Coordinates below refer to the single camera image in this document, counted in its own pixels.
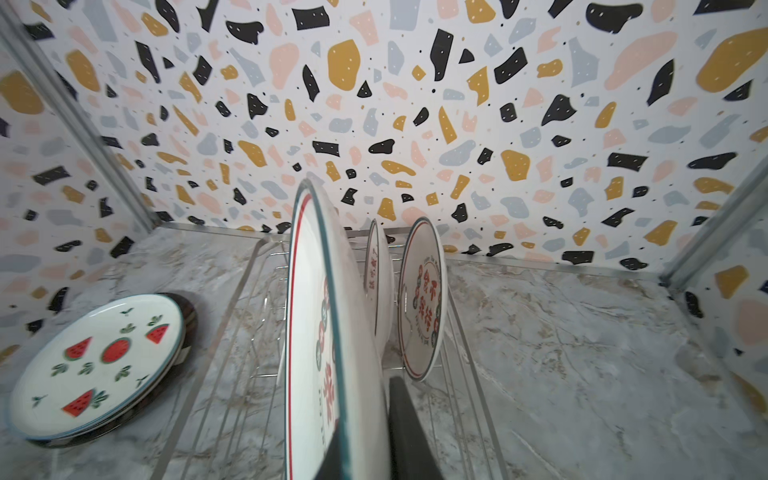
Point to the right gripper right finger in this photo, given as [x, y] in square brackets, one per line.
[411, 457]

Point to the metal wire dish rack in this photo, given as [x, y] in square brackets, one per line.
[233, 426]

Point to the orange pattern white plate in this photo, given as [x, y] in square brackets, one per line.
[379, 286]

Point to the dark rimmed cream plate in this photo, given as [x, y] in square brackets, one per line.
[174, 360]

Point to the red pattern white plate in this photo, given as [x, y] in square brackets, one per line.
[422, 298]

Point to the fruit pattern blue-rim plate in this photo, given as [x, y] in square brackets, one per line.
[96, 366]

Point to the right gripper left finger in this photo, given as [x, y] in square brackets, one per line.
[330, 468]

